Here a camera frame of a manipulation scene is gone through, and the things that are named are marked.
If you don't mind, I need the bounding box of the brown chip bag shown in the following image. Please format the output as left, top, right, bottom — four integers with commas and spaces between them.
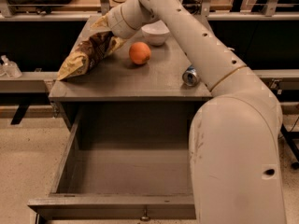
56, 31, 127, 82

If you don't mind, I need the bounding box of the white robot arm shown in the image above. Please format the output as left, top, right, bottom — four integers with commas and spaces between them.
108, 0, 287, 224

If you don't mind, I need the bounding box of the grey cabinet counter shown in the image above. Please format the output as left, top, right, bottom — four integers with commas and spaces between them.
49, 13, 219, 133

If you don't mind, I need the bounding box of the open grey top drawer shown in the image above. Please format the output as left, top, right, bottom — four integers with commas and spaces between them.
28, 101, 198, 220

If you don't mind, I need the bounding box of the silver blue soda can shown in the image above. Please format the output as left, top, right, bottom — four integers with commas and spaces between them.
182, 65, 200, 87

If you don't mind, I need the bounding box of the orange fruit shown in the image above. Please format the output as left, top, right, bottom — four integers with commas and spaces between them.
129, 42, 151, 65

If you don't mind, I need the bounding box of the white bowl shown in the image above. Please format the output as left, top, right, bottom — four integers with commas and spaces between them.
141, 21, 170, 46

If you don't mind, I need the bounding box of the black stand leg right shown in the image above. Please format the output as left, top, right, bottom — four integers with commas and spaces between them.
281, 125, 299, 170

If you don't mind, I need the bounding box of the clear sanitizer bottle left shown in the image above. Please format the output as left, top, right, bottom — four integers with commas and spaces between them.
1, 55, 22, 78

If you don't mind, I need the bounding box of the metal drawer handle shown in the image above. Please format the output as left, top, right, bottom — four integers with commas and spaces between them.
140, 208, 150, 222

